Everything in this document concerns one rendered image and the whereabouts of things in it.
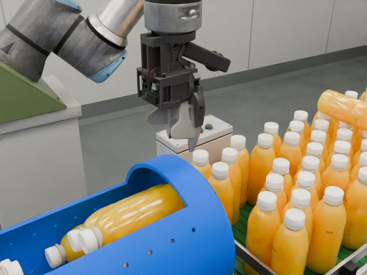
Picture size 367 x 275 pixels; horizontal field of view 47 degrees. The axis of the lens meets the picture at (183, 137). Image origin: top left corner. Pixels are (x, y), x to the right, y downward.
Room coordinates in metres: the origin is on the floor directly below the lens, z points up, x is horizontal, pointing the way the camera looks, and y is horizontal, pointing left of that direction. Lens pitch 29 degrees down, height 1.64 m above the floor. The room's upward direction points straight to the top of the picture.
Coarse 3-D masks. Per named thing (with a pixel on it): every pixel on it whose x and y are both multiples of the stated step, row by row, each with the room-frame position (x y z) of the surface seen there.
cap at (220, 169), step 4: (216, 164) 0.84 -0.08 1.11; (220, 164) 0.84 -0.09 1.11; (224, 164) 0.84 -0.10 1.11; (212, 168) 0.82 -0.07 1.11; (216, 168) 0.82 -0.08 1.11; (220, 168) 0.82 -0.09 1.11; (224, 168) 0.82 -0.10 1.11; (228, 168) 0.82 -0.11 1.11; (212, 172) 0.83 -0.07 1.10; (216, 172) 0.81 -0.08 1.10; (220, 172) 0.81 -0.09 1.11; (224, 172) 0.81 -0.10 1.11; (220, 176) 0.81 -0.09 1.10
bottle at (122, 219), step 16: (160, 192) 0.61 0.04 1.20; (176, 192) 0.61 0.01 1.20; (112, 208) 0.56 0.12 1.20; (128, 208) 0.56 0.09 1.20; (144, 208) 0.57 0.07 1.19; (160, 208) 0.58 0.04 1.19; (176, 208) 0.59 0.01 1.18; (96, 224) 0.54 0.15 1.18; (112, 224) 0.53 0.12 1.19; (128, 224) 0.54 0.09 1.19; (144, 224) 0.55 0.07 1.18; (112, 240) 0.52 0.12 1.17
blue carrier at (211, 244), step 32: (160, 160) 0.67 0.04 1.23; (128, 192) 0.73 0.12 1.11; (192, 192) 0.58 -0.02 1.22; (32, 224) 0.60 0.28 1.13; (64, 224) 0.64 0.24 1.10; (160, 224) 0.51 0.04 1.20; (192, 224) 0.53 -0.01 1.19; (224, 224) 0.56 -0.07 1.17; (0, 256) 0.57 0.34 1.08; (32, 256) 0.60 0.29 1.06; (96, 256) 0.45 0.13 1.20; (128, 256) 0.46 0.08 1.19; (160, 256) 0.48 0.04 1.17; (192, 256) 0.50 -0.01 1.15; (224, 256) 0.53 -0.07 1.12
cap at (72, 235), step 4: (68, 232) 0.57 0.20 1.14; (72, 232) 0.57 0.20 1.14; (76, 232) 0.57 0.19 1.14; (68, 236) 0.57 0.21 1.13; (72, 236) 0.56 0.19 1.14; (76, 236) 0.56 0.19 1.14; (68, 240) 0.57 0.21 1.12; (72, 240) 0.56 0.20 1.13; (76, 240) 0.56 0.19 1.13; (72, 244) 0.56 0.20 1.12; (76, 244) 0.55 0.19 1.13; (72, 248) 0.56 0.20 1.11; (76, 248) 0.55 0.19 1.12; (80, 248) 0.55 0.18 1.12; (76, 252) 0.55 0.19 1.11
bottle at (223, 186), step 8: (216, 176) 0.82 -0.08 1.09; (224, 176) 0.82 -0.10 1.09; (216, 184) 0.81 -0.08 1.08; (224, 184) 0.81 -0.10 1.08; (232, 184) 0.82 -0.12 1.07; (216, 192) 0.80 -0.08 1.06; (224, 192) 0.80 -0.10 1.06; (232, 192) 0.81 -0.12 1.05; (224, 200) 0.80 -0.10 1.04; (232, 200) 0.81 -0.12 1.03; (224, 208) 0.80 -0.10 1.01; (232, 208) 0.81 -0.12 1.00; (232, 216) 0.82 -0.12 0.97
